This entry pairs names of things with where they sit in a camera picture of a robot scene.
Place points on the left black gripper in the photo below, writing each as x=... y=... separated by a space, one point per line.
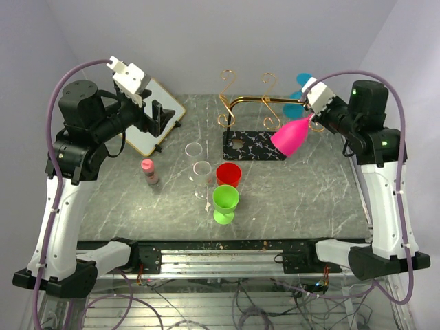
x=145 y=122

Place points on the pink capped small bottle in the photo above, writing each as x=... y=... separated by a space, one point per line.
x=148 y=168

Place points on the red plastic wine glass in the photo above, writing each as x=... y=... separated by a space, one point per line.
x=228 y=174

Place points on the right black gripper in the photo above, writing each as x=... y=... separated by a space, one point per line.
x=321 y=119

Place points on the rear clear wine glass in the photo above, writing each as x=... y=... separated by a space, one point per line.
x=194 y=152

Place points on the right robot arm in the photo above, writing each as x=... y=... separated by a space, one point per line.
x=360 y=121

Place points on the green plastic wine glass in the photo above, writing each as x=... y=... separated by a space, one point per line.
x=225 y=199

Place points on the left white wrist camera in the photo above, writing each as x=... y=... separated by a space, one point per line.
x=130 y=79

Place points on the gold wine glass rack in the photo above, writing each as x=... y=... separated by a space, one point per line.
x=254 y=145

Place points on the magenta plastic wine glass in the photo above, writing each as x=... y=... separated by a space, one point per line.
x=291 y=136

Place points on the aluminium mounting rail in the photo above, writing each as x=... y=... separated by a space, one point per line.
x=170 y=264

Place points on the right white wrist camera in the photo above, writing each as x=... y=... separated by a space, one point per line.
x=319 y=97

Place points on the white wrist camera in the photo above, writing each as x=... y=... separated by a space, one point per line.
x=130 y=79
x=319 y=97

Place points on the clear wine glass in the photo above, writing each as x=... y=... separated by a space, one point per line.
x=201 y=174
x=194 y=152

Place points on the gold framed whiteboard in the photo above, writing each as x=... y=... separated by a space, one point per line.
x=145 y=143

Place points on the front clear wine glass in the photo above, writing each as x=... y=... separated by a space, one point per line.
x=201 y=174

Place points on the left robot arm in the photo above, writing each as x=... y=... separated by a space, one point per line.
x=92 y=117

